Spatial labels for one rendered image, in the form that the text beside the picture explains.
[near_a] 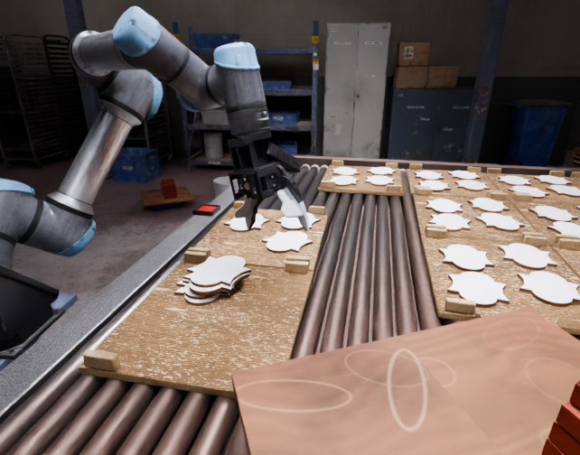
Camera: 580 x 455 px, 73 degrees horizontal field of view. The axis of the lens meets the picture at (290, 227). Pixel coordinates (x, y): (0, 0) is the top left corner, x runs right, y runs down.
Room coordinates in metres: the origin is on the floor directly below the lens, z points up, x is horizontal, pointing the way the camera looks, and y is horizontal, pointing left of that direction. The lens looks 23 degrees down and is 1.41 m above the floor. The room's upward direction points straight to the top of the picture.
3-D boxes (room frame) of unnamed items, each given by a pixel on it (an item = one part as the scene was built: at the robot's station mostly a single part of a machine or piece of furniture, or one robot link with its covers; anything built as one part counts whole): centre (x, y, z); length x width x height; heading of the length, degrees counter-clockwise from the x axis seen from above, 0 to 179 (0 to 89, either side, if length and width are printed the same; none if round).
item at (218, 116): (5.73, 1.01, 0.74); 0.44 x 0.36 x 0.20; 71
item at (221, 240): (1.10, 0.08, 0.93); 0.41 x 0.35 x 0.02; 169
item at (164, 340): (0.69, 0.15, 0.93); 0.41 x 0.35 x 0.02; 169
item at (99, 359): (0.52, 0.32, 0.95); 0.06 x 0.02 x 0.03; 79
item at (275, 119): (5.69, 0.12, 0.72); 0.50 x 0.38 x 0.16; 78
